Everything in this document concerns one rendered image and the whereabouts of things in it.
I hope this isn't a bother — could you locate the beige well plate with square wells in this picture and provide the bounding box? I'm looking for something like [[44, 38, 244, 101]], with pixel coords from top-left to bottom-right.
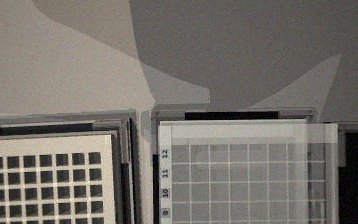
[[0, 130, 123, 224]]

